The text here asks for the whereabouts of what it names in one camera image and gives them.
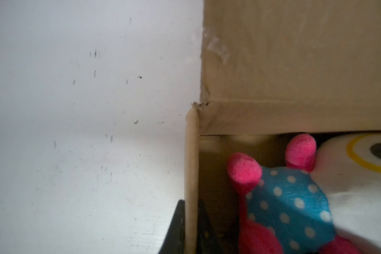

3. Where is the pink blue plush toy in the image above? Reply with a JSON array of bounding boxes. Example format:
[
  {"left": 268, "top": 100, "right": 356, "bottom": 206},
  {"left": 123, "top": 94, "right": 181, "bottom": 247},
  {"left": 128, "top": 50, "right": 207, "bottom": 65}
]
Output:
[{"left": 227, "top": 133, "right": 381, "bottom": 254}]

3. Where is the brown cardboard express box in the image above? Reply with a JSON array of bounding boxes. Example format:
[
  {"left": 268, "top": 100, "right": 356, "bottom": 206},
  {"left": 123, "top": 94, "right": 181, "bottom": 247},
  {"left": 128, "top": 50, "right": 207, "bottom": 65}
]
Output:
[{"left": 184, "top": 1, "right": 381, "bottom": 254}]

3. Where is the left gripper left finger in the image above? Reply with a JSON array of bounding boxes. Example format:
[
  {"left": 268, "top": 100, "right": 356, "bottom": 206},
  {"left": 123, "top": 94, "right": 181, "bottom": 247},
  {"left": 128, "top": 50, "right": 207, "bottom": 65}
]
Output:
[{"left": 159, "top": 200, "right": 185, "bottom": 254}]

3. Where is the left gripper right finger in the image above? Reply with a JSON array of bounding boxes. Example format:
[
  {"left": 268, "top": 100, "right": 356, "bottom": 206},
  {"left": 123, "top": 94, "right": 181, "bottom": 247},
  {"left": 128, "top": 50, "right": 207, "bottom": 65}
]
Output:
[{"left": 196, "top": 200, "right": 223, "bottom": 254}]

